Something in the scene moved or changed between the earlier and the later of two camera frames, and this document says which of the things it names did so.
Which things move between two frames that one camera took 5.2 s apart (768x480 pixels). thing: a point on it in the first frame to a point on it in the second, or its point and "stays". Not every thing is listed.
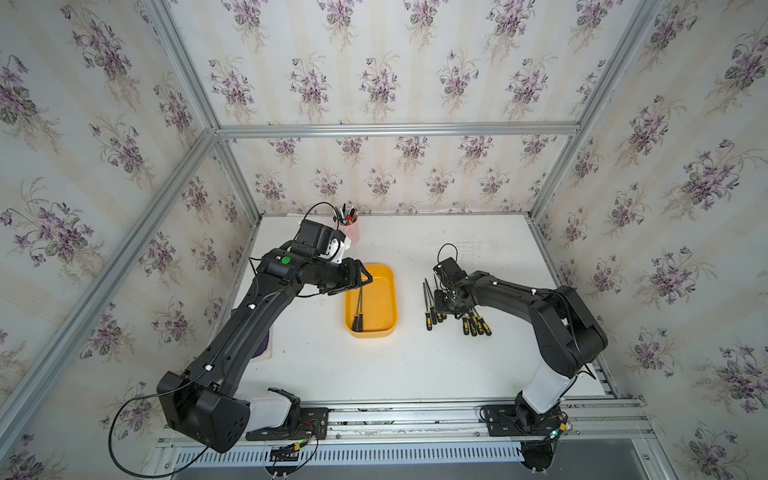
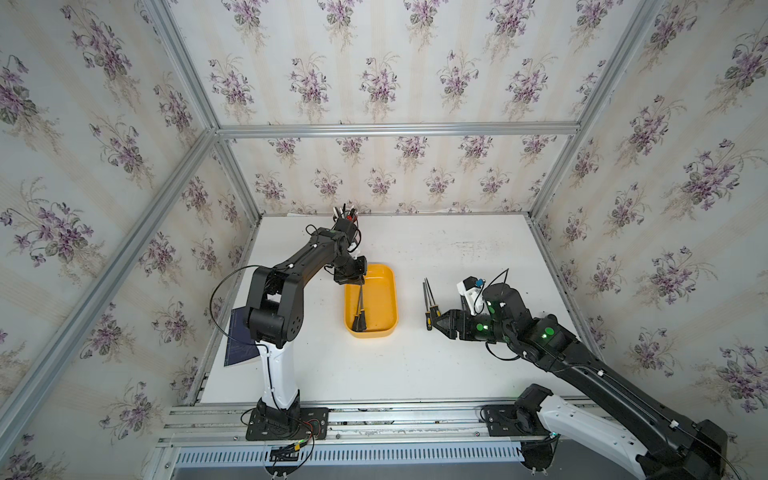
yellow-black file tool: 356,316 stays
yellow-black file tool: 432,308 stays
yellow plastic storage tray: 379,304 stays
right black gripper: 439,309 to 451,318
